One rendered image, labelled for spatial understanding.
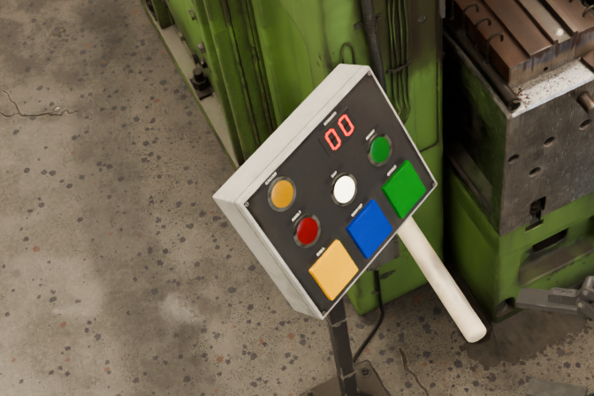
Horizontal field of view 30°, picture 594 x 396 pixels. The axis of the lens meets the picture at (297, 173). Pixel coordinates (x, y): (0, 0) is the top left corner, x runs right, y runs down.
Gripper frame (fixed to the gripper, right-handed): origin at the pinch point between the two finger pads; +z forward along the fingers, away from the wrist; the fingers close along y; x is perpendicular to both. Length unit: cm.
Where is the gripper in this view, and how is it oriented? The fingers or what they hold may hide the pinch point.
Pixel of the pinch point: (532, 345)
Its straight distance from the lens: 135.6
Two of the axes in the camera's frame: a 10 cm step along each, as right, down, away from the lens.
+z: -8.9, -0.8, 4.5
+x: -4.3, 5.0, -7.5
